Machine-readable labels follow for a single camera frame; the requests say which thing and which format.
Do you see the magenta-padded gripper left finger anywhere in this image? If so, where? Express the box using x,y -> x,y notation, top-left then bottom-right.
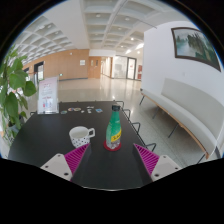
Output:
39,142 -> 93,184

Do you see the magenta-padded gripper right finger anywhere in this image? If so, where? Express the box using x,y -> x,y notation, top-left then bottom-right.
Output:
132,143 -> 183,184

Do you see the green drink bottle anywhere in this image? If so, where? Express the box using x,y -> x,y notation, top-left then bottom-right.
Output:
105,104 -> 123,150

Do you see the white polka-dot mug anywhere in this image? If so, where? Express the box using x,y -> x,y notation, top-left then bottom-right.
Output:
68,125 -> 96,149

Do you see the row of black metal chairs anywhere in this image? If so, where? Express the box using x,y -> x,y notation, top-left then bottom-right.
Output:
114,99 -> 158,153

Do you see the long white bench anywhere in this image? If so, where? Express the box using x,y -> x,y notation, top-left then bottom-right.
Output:
139,77 -> 224,160

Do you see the clear acrylic sign stand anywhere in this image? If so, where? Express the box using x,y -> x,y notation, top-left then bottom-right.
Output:
36,76 -> 61,115

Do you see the black-framed glass door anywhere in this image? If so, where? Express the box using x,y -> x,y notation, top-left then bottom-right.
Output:
126,57 -> 138,80

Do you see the green leafy potted plant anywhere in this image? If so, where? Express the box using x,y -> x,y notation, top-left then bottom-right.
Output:
0,46 -> 38,148

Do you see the group of ceiling lights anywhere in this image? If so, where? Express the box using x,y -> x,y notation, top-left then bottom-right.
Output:
43,13 -> 146,56

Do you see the dark-framed landscape painting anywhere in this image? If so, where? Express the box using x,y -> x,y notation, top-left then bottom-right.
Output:
170,26 -> 222,73

